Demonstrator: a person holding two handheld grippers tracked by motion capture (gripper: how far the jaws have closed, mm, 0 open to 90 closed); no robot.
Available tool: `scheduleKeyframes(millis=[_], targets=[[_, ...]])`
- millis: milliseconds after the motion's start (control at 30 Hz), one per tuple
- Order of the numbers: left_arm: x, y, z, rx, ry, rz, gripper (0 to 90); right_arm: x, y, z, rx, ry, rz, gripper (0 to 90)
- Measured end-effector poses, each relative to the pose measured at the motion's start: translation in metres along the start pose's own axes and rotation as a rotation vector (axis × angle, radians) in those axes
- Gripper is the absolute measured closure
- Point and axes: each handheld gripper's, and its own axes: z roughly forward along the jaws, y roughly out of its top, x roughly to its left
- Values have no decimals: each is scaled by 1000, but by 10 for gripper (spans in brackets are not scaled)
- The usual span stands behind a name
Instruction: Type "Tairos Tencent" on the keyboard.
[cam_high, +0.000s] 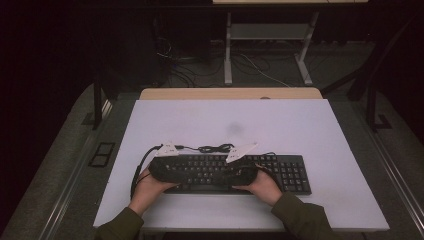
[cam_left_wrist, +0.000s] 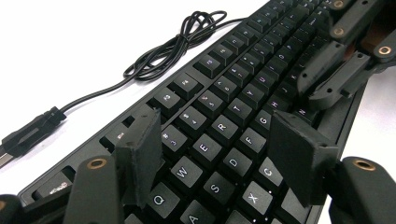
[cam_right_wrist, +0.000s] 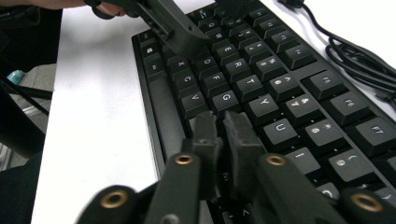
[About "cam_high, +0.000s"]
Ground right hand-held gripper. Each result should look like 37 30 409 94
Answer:
225 142 260 187

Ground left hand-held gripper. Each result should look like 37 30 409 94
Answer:
148 141 192 185

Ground black computer keyboard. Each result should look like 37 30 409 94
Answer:
156 153 313 196

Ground person's right hand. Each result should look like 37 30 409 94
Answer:
232 169 285 208

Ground person's left hand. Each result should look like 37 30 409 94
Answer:
128 168 178 218

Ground wooden table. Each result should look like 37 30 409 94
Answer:
139 87 324 101

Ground black metal stand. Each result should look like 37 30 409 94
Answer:
92 75 118 131
320 13 424 132

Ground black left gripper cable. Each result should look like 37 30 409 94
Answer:
129 144 164 201

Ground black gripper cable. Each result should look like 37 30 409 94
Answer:
257 151 284 188
129 144 164 201

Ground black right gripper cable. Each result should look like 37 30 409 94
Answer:
257 151 284 188

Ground black keyboard cable with plug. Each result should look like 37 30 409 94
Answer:
173 143 235 155

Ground black floor socket frame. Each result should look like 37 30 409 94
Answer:
87 142 116 168

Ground black floor cables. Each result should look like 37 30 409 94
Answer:
156 36 225 88

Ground white floor cable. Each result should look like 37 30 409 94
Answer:
239 53 292 89

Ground white metal desk frame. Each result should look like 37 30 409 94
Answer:
212 0 370 86

